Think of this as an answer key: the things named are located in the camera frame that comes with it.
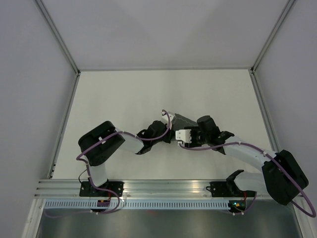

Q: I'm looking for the grey cloth napkin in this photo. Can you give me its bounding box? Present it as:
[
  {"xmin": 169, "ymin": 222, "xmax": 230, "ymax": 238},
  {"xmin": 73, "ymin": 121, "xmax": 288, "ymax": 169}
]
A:
[{"xmin": 171, "ymin": 114, "xmax": 198, "ymax": 131}]

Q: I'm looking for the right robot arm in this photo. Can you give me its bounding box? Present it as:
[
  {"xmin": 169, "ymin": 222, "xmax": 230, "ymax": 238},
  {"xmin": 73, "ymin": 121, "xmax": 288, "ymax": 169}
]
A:
[{"xmin": 187, "ymin": 116, "xmax": 309, "ymax": 205}]

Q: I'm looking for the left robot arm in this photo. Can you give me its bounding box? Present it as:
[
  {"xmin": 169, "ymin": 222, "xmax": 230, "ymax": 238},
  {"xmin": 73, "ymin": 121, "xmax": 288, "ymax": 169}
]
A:
[{"xmin": 78, "ymin": 120, "xmax": 174, "ymax": 196}]

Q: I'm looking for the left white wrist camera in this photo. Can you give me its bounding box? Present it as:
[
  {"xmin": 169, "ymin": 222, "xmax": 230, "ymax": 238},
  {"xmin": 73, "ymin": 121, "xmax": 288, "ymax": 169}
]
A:
[{"xmin": 160, "ymin": 110, "xmax": 174, "ymax": 124}]

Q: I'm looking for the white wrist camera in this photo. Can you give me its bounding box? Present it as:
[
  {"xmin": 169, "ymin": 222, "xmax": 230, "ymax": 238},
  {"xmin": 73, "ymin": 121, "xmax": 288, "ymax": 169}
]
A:
[
  {"xmin": 175, "ymin": 129, "xmax": 192, "ymax": 144},
  {"xmin": 160, "ymin": 110, "xmax": 174, "ymax": 124}
]

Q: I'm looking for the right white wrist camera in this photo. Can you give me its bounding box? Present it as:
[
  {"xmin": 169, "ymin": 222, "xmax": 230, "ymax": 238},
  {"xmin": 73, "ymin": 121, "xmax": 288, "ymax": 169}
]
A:
[{"xmin": 175, "ymin": 129, "xmax": 192, "ymax": 144}]

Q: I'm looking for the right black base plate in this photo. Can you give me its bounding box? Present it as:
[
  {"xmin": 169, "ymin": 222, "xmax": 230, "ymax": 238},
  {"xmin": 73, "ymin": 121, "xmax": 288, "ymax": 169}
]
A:
[{"xmin": 206, "ymin": 181, "xmax": 256, "ymax": 198}]

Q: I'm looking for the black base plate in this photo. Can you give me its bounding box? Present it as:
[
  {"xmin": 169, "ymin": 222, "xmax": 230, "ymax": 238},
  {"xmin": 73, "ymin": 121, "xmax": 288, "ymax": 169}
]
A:
[
  {"xmin": 206, "ymin": 181, "xmax": 256, "ymax": 198},
  {"xmin": 79, "ymin": 181, "xmax": 124, "ymax": 197}
]

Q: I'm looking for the right aluminium frame post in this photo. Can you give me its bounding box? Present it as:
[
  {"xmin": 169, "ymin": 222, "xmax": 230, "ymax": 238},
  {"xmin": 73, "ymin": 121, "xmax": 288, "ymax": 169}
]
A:
[{"xmin": 250, "ymin": 0, "xmax": 298, "ymax": 73}]

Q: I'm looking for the aluminium frame post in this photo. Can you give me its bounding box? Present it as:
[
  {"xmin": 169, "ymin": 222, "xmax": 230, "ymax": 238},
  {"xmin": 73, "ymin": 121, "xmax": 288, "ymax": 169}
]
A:
[
  {"xmin": 34, "ymin": 0, "xmax": 80, "ymax": 75},
  {"xmin": 250, "ymin": 0, "xmax": 298, "ymax": 73}
]

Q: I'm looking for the white slotted cable duct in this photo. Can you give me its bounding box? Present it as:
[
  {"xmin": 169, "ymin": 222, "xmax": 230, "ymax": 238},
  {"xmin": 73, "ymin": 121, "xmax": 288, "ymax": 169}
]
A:
[{"xmin": 44, "ymin": 199, "xmax": 229, "ymax": 210}]

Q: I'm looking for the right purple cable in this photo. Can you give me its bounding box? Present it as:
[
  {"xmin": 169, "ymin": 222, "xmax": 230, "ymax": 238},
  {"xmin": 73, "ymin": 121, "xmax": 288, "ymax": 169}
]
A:
[{"xmin": 178, "ymin": 141, "xmax": 317, "ymax": 218}]

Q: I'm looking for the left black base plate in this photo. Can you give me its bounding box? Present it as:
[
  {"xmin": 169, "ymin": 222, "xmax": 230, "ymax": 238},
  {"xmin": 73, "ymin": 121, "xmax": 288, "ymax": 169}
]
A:
[{"xmin": 79, "ymin": 181, "xmax": 124, "ymax": 197}]

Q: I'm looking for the aluminium front rail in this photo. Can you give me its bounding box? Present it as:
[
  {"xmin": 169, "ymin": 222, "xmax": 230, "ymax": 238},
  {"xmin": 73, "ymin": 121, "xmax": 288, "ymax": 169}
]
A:
[{"xmin": 34, "ymin": 179, "xmax": 304, "ymax": 199}]

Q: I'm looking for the left aluminium frame post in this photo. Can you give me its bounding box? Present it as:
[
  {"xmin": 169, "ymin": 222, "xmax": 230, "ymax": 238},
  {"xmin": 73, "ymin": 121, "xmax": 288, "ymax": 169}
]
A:
[{"xmin": 34, "ymin": 0, "xmax": 80, "ymax": 75}]

